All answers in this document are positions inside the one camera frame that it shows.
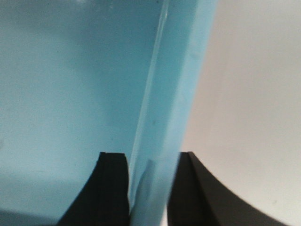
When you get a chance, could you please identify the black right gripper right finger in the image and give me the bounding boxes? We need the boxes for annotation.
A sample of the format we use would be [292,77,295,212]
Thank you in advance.
[167,152,282,226]

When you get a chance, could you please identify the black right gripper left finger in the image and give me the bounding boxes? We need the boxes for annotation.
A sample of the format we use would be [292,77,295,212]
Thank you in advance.
[57,152,130,226]

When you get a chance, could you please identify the light blue plastic box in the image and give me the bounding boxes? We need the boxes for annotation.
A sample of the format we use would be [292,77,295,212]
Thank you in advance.
[0,0,217,226]

